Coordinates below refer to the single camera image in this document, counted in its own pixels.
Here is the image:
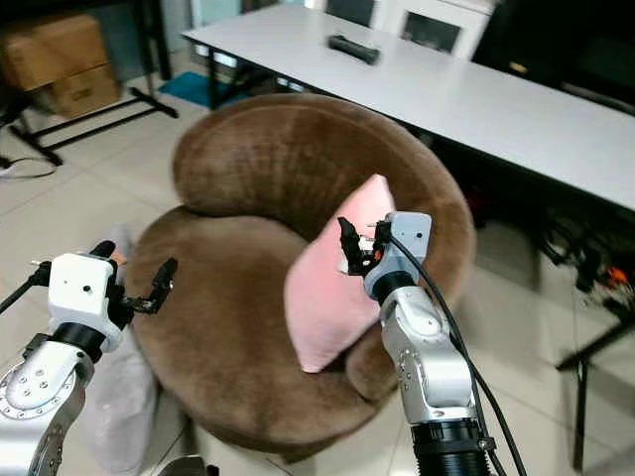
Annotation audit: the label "long white table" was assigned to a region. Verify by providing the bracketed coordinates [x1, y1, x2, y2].
[182, 2, 635, 215]

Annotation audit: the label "black handle-shaped device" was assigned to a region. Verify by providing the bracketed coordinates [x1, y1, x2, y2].
[327, 34, 383, 66]

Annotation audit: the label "black metal chair legs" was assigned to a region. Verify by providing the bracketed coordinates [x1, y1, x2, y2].
[555, 305, 635, 473]

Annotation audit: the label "pink square pillow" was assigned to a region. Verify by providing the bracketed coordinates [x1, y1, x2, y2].
[284, 174, 399, 375]

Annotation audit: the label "teal floor mat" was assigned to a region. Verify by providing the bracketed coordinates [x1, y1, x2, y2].
[158, 70, 231, 109]

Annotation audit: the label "white power strip with cables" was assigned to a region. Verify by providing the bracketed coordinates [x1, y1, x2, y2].
[0, 154, 63, 183]

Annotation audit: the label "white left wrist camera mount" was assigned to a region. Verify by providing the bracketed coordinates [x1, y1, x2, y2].
[49, 252, 126, 354]

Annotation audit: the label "white glass-door cabinet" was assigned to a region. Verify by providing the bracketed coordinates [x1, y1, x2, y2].
[325, 0, 499, 58]

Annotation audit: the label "black metal rack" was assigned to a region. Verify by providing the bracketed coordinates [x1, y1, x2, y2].
[0, 0, 180, 167]

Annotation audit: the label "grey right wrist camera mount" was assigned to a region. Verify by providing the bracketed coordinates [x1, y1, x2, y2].
[362, 210, 434, 301]

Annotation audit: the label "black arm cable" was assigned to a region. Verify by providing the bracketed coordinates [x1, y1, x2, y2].
[0, 260, 58, 314]
[385, 230, 529, 476]

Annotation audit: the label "small brown cardboard box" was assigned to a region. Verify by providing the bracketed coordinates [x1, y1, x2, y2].
[48, 64, 125, 119]

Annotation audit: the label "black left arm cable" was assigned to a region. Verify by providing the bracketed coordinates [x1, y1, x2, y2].
[0, 260, 58, 314]

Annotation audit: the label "brown round plush sofa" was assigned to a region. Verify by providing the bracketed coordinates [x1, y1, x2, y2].
[124, 92, 478, 463]

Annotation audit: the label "black cable tangle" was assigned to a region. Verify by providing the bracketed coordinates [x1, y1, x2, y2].
[534, 210, 635, 320]

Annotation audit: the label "large brown cardboard box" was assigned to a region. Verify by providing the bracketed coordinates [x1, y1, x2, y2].
[0, 14, 111, 92]

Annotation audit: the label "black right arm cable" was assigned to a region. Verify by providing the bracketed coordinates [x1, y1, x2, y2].
[385, 230, 529, 476]

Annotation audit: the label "dark robot foot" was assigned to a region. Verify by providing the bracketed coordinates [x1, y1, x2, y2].
[158, 454, 220, 476]

